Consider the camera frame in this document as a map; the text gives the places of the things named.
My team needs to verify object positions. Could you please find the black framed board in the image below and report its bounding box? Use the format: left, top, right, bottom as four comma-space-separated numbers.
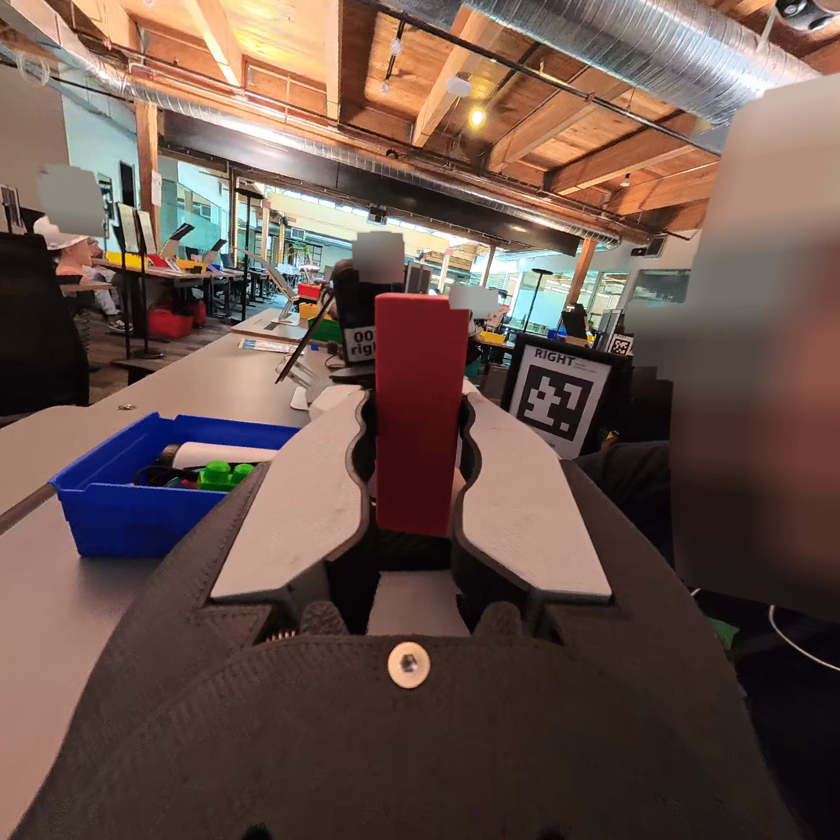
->
502, 331, 631, 460

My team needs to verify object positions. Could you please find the long spiral metal duct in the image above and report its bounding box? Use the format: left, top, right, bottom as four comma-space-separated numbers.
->
0, 39, 621, 250

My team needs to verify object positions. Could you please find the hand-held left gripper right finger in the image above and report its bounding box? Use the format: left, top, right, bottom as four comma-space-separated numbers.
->
451, 392, 614, 632

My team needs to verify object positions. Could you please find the white cable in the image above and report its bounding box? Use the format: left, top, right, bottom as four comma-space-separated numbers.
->
768, 604, 840, 673

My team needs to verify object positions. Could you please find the red rectangular block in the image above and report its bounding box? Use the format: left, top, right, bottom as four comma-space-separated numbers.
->
374, 293, 470, 538

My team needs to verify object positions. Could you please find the black office chair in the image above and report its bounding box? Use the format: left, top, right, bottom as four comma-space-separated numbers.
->
0, 233, 89, 414

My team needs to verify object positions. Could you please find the thin display panel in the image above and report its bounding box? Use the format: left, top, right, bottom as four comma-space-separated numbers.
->
276, 298, 336, 385

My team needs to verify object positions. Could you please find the large spiral metal duct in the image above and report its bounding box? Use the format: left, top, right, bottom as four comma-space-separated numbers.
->
459, 0, 821, 132

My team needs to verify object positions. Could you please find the green toy brick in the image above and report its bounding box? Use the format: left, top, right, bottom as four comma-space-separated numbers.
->
197, 461, 257, 493

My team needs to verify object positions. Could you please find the white tube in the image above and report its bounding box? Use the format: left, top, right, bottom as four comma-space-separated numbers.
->
161, 441, 280, 468

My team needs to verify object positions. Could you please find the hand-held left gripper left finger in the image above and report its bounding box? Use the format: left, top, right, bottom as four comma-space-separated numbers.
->
209, 390, 380, 634

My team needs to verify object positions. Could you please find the white monitor stand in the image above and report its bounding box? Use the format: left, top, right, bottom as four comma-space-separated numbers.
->
282, 354, 329, 412

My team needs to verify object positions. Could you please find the blue plastic bin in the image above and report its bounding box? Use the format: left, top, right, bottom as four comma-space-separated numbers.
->
49, 412, 303, 559

